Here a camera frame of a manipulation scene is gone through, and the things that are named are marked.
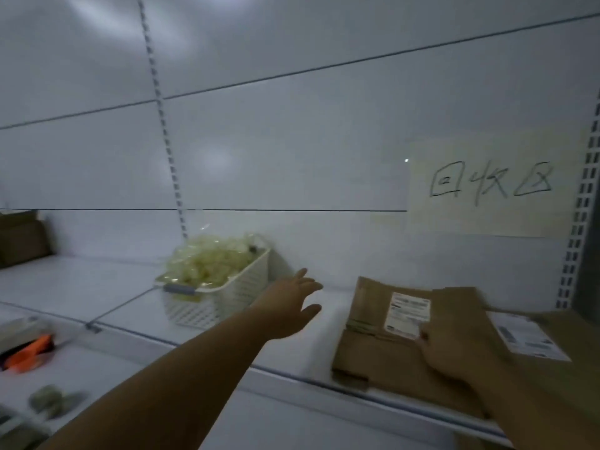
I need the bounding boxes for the wide slotted shelf upright post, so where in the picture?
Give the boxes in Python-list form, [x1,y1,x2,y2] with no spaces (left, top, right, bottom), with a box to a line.
[554,91,600,311]

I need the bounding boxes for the grey-green crumpled object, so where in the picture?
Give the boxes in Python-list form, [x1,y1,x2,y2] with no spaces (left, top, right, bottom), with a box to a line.
[28,384,88,418]

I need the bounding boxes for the brown cardboard box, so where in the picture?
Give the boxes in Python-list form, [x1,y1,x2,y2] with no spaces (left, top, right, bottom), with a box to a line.
[0,211,52,270]

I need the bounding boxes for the white metal shelf board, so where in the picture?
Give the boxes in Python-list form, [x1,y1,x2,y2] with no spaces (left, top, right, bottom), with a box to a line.
[0,254,516,449]

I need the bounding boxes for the flattened cardboard box with label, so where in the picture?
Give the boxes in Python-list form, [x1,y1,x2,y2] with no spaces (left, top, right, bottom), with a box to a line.
[331,276,490,419]
[485,308,600,420]

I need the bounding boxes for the white plastic lattice basket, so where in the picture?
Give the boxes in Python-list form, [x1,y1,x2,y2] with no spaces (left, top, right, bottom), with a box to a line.
[155,247,272,330]

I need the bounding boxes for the person's right hand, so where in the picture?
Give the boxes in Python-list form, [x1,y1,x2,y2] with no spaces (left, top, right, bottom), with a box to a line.
[416,288,514,389]

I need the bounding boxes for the heap of clear plastic bags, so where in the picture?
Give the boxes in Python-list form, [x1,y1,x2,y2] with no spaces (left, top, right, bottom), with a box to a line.
[162,225,264,296]

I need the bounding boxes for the person's left forearm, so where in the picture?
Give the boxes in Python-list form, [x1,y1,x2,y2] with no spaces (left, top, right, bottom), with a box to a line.
[40,302,281,450]

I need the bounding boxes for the orange hand tool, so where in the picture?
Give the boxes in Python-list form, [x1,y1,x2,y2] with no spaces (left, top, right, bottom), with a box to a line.
[1,333,55,374]

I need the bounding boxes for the handwritten paper sign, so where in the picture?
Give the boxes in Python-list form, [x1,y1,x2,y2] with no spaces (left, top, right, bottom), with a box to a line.
[406,130,590,239]

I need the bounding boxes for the thin slotted shelf upright strip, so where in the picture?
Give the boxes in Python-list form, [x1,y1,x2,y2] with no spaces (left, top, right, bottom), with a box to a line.
[136,0,189,239]

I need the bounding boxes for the person's left hand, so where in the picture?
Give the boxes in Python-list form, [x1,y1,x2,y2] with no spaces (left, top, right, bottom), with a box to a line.
[253,268,324,341]

